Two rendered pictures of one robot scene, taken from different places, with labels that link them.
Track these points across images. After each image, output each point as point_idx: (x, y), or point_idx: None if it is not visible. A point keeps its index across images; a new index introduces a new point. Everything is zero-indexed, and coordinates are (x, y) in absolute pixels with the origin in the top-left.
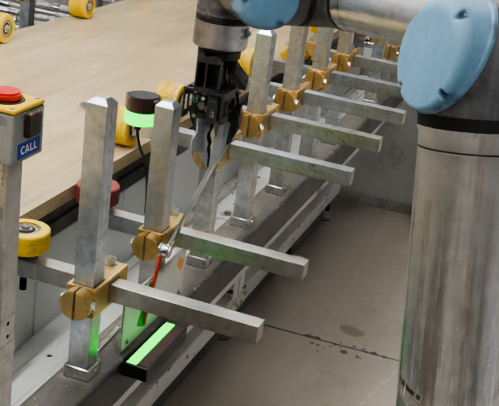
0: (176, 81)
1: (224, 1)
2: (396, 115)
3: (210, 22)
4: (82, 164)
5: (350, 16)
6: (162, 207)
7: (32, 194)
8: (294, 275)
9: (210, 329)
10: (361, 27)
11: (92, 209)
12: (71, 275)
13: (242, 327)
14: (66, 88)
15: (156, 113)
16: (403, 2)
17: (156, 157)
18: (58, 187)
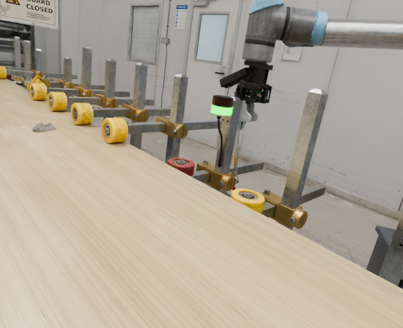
0: (26, 109)
1: (298, 30)
2: (151, 101)
3: (270, 46)
4: (311, 135)
5: (336, 36)
6: (231, 158)
7: (184, 180)
8: (260, 168)
9: (313, 198)
10: (342, 41)
11: (309, 160)
12: (271, 209)
13: (322, 190)
14: None
15: (234, 105)
16: (381, 26)
17: (231, 131)
18: (176, 172)
